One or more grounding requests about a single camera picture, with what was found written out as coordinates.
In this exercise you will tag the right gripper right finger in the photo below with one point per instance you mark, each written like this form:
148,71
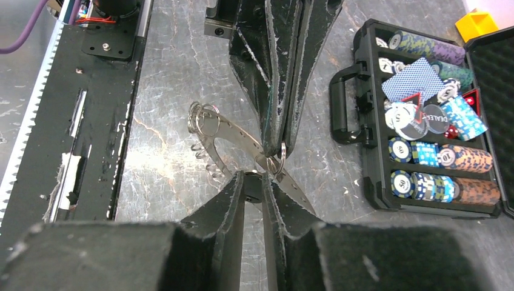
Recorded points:
306,253

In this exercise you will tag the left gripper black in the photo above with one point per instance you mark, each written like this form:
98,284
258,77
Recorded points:
262,52

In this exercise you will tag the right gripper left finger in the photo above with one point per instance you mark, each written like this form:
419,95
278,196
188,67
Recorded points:
200,252

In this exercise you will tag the black key tag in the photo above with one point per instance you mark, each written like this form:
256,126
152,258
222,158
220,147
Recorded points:
252,185

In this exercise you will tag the silver keyring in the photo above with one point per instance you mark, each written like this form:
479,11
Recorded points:
272,164

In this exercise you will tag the blue playing card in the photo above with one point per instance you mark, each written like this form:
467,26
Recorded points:
419,77

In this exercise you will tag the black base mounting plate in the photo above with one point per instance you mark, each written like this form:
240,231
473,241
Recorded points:
68,158

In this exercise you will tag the black poker chip case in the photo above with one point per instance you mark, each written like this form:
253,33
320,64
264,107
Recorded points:
466,172

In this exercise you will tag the clear dealer button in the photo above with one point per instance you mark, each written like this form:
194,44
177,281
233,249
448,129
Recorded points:
436,119

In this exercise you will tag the yellow box at back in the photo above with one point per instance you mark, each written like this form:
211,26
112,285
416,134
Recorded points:
475,24

